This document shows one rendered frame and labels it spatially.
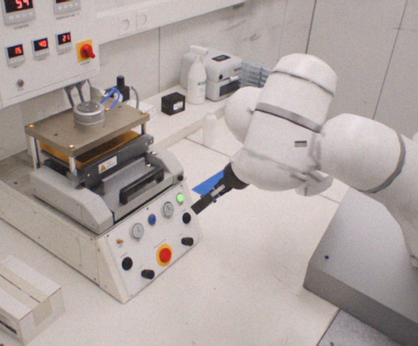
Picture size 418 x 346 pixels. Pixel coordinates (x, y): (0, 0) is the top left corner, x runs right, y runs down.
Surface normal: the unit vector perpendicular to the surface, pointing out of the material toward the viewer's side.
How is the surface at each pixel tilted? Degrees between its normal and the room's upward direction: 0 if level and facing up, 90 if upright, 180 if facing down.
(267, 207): 0
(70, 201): 90
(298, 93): 54
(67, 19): 90
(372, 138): 43
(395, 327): 90
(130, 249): 65
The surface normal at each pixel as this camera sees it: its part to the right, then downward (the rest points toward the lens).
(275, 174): -0.07, 0.28
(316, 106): 0.39, 0.12
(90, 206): 0.58, -0.40
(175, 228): 0.76, -0.02
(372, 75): -0.58, 0.41
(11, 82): 0.80, 0.37
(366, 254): -0.39, -0.33
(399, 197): -0.01, 0.83
